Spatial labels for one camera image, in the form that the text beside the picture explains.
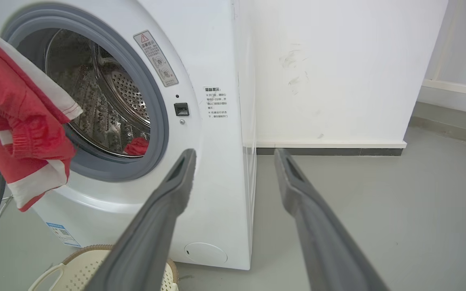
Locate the white front-load washing machine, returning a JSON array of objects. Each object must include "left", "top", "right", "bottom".
[{"left": 0, "top": 0, "right": 258, "bottom": 270}]

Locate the white window frame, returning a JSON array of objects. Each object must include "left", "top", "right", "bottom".
[{"left": 421, "top": 0, "right": 466, "bottom": 99}]

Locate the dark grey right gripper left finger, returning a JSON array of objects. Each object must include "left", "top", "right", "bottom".
[{"left": 84, "top": 148, "right": 197, "bottom": 291}]

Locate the red and white garment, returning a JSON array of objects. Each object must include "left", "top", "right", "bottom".
[{"left": 0, "top": 20, "right": 84, "bottom": 212}]

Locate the red cloth in drum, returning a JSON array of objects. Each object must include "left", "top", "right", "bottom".
[{"left": 123, "top": 137, "right": 150, "bottom": 156}]

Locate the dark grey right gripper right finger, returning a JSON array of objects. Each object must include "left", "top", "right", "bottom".
[{"left": 274, "top": 148, "right": 390, "bottom": 291}]

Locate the cream perforated laundry basket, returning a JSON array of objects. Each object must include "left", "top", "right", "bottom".
[{"left": 28, "top": 245, "right": 179, "bottom": 291}]

